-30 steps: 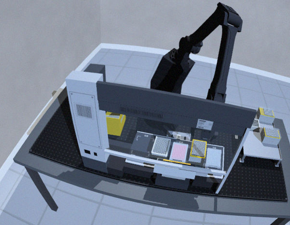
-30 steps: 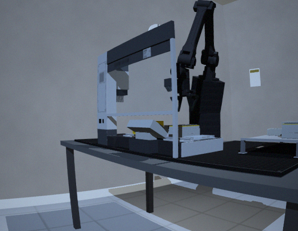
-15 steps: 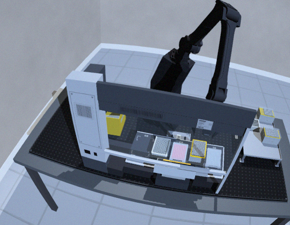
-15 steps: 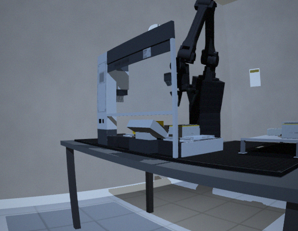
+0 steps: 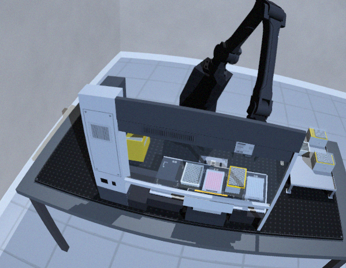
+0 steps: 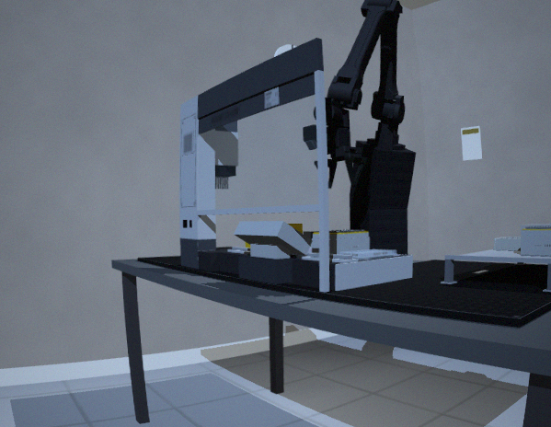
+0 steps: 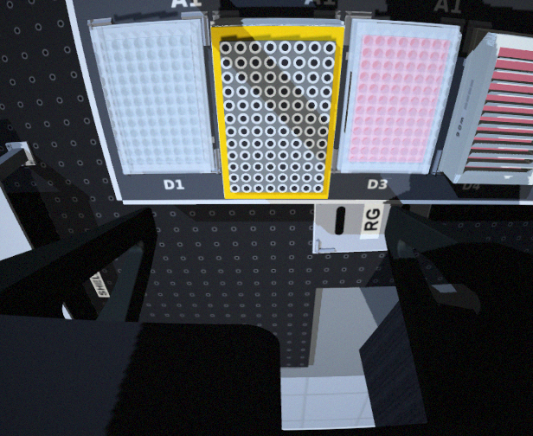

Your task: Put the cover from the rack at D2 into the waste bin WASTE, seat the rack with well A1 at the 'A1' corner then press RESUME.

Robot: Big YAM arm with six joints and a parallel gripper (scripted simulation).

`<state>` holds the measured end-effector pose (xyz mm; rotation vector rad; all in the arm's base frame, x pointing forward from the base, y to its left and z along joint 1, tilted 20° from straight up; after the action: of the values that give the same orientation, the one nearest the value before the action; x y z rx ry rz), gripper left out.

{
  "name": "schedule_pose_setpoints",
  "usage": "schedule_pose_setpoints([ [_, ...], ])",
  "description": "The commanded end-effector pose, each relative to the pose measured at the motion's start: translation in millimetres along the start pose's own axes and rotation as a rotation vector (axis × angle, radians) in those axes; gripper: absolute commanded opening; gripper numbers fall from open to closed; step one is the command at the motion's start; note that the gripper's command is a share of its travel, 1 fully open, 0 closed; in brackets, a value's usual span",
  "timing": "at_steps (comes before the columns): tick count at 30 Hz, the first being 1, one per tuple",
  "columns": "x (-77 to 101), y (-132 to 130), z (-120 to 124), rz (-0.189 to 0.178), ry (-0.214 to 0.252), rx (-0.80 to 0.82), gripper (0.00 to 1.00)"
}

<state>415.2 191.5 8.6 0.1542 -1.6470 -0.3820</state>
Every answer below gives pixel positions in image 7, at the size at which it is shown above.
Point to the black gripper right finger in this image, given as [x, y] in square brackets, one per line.
[501, 339]

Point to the white well plate with pink samples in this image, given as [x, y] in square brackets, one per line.
[398, 79]

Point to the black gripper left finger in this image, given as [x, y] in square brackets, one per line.
[35, 283]

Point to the translucent white well plate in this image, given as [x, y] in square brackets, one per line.
[154, 81]

